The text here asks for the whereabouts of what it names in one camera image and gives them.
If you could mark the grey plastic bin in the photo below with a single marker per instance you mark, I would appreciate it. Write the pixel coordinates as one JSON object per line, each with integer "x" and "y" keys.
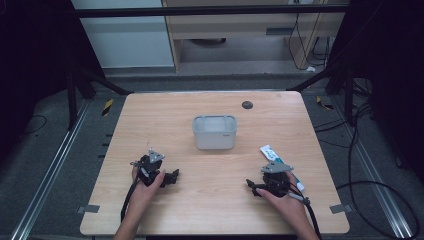
{"x": 214, "y": 133}

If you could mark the black curtain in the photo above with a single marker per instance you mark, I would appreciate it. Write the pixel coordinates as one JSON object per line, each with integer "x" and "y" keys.
{"x": 33, "y": 60}
{"x": 390, "y": 66}

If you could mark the white blue toothpaste tube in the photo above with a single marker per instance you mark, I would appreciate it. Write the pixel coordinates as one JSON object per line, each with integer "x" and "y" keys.
{"x": 271, "y": 154}

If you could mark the black horizontal frame bar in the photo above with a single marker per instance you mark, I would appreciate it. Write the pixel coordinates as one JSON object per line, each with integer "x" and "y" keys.
{"x": 200, "y": 11}

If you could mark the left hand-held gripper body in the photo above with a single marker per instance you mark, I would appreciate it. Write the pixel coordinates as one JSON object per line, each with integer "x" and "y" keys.
{"x": 149, "y": 170}

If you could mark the grey tape strip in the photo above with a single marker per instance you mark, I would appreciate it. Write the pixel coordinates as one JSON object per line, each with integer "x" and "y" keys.
{"x": 340, "y": 209}
{"x": 88, "y": 209}

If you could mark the yellow black hazard tape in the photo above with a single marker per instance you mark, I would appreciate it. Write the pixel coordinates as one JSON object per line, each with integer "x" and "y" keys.
{"x": 107, "y": 107}
{"x": 325, "y": 105}

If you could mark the aluminium floor rail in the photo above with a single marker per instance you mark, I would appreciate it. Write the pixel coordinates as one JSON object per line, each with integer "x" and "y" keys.
{"x": 373, "y": 181}
{"x": 50, "y": 173}

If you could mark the white plug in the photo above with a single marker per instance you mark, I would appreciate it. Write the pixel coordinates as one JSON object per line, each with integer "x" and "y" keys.
{"x": 311, "y": 69}

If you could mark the light wooden desk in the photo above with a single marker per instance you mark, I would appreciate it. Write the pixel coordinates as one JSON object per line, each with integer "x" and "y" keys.
{"x": 233, "y": 26}

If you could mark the dark round table grommet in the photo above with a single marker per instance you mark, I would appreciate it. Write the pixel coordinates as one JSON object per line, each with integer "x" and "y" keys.
{"x": 247, "y": 105}

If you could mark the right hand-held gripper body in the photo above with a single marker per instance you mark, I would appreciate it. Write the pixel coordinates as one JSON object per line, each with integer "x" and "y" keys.
{"x": 275, "y": 180}

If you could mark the person's right hand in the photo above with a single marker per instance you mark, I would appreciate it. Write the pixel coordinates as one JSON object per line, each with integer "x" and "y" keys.
{"x": 288, "y": 206}

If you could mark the black metal stand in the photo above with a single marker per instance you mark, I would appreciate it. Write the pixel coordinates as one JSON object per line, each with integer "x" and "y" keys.
{"x": 349, "y": 100}
{"x": 72, "y": 100}

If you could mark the white cabinet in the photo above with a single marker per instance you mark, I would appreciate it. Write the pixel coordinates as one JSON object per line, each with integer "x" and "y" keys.
{"x": 126, "y": 43}

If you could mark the person's left hand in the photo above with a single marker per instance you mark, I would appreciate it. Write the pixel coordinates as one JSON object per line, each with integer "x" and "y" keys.
{"x": 145, "y": 195}

